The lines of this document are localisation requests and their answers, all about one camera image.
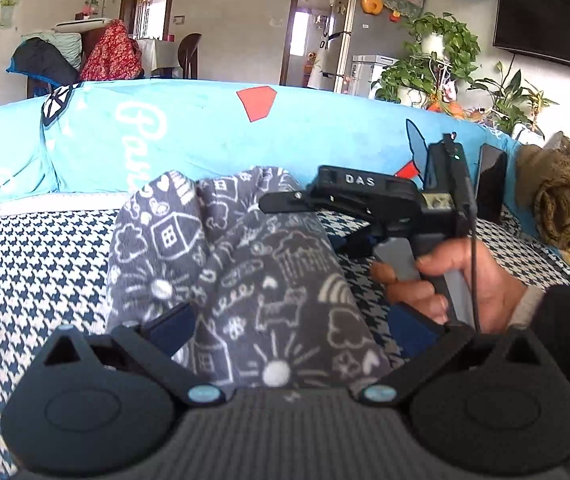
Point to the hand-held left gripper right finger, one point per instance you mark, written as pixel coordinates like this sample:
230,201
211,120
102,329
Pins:
412,332

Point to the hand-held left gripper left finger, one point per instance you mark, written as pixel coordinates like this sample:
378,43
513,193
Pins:
172,329

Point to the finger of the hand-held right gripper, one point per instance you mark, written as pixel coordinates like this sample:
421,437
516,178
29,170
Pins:
285,201
360,247

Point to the grey doodle print fleece jacket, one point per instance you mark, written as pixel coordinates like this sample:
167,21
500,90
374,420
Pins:
245,280

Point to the person's right hand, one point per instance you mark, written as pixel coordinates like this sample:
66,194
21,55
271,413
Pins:
495,290

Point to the blue printed sofa cover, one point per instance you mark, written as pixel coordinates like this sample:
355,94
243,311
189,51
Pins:
190,140

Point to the pile of oranges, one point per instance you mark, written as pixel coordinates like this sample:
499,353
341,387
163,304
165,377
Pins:
445,109

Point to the small white cabinet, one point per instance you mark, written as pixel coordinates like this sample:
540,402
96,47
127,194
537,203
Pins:
372,75

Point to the black smartphone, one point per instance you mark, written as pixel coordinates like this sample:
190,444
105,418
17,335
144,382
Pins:
491,185

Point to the houndstooth sofa seat cushion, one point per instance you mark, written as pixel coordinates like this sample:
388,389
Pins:
35,270

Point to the grey refrigerator with floral cover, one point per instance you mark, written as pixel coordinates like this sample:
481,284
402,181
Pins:
365,35

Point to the long leaf potted plant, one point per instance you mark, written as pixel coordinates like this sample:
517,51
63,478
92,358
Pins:
510,100

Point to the dark wooden dining chair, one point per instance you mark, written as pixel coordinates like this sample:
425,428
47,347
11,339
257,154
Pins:
190,55

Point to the small red fridge magnet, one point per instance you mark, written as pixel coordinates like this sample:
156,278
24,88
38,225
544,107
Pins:
395,15

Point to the orange apple fridge magnet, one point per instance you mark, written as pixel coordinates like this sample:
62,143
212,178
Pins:
372,5

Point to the table with white cloth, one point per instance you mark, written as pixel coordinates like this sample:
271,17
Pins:
157,55

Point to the brown crumpled cloth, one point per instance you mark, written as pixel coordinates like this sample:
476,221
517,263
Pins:
560,195

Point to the red floral cloth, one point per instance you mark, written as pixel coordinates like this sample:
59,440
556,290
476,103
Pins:
112,55

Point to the white flat board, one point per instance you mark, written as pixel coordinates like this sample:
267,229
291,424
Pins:
82,23

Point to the pale bedding pile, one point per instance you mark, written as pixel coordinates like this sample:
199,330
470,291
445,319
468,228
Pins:
62,45

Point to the pink flowers in pot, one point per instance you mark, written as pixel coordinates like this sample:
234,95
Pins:
88,10

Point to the dark padded jacket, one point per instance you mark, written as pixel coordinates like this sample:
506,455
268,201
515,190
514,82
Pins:
40,65

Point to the brown door frame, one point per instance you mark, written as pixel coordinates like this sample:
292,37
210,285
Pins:
124,5
286,35

